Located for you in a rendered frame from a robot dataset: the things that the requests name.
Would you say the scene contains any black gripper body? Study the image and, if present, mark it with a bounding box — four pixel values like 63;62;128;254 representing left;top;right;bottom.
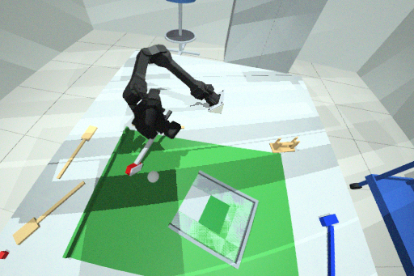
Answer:
157;108;181;139

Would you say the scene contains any blue golf putter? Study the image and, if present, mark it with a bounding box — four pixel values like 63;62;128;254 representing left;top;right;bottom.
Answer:
319;214;339;276

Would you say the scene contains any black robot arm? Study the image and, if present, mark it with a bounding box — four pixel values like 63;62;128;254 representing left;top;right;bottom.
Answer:
122;45;221;139

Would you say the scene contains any small red block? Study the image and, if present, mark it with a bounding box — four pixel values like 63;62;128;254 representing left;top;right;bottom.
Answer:
0;251;9;259

